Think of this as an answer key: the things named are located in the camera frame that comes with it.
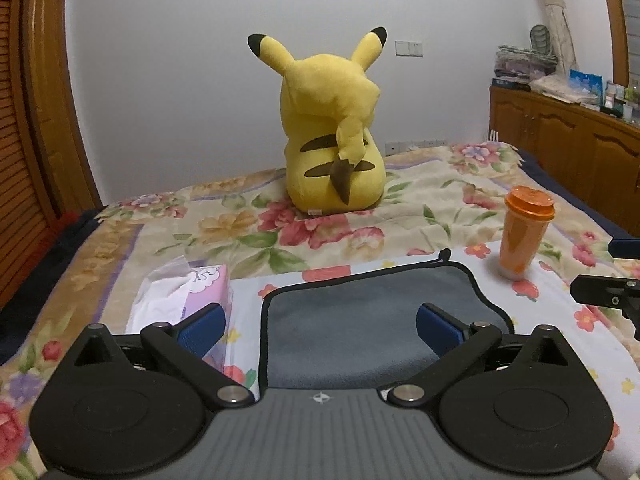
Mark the purple and grey towel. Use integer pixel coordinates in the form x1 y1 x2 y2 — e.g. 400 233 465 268
258 249 514 390

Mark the white fruit print cloth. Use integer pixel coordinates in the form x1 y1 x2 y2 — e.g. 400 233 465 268
205 249 639 470

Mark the purple tissue box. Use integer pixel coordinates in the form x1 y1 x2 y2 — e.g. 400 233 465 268
125 257 232 370

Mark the wooden cabinet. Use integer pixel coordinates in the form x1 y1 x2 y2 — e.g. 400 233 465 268
489 86 639 235

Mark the orange lidded plastic cup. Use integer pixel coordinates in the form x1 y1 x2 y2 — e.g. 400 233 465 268
498 185 555 280

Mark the floral bed sheet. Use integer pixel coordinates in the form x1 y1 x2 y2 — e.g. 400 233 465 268
1 142 639 479

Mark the blue picture card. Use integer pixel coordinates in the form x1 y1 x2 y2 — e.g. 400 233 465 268
568 70 603 106

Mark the stack of folded items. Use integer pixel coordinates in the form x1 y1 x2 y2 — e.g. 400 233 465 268
491 24 558 91

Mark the yellow Pikachu plush toy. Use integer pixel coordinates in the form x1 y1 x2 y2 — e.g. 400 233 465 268
247 27 387 216

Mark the wooden headboard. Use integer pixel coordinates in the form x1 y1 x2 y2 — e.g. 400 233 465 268
1 0 101 304

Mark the beige curtain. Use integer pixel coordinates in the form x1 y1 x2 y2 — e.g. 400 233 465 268
542 0 578 76

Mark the white wall socket strip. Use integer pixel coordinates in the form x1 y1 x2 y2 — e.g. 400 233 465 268
384 139 447 156

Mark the white wall switch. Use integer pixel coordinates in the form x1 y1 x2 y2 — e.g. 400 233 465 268
395 40 423 58

